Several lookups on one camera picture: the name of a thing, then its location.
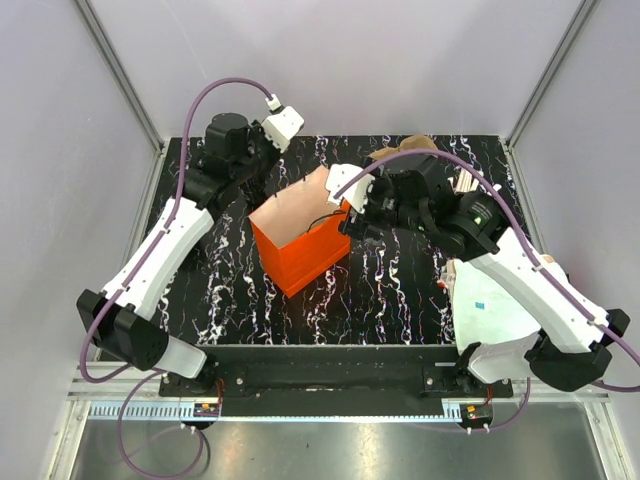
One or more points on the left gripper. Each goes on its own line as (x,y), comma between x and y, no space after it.
(257,133)

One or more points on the stack of black cups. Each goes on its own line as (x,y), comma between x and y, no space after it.
(254,191)

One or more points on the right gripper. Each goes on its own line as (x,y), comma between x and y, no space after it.
(356,226)

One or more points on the stack of pulp carriers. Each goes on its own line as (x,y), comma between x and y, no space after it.
(409,143)

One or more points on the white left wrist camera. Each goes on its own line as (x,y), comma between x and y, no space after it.
(282,124)

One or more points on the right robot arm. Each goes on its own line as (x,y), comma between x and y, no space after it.
(442,197)

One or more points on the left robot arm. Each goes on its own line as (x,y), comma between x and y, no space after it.
(234,160)

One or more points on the orange paper bag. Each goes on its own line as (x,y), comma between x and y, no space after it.
(296,233)

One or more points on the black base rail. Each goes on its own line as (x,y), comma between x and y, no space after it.
(388,382)

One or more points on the white folded cloth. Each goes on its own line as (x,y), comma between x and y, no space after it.
(482,311)

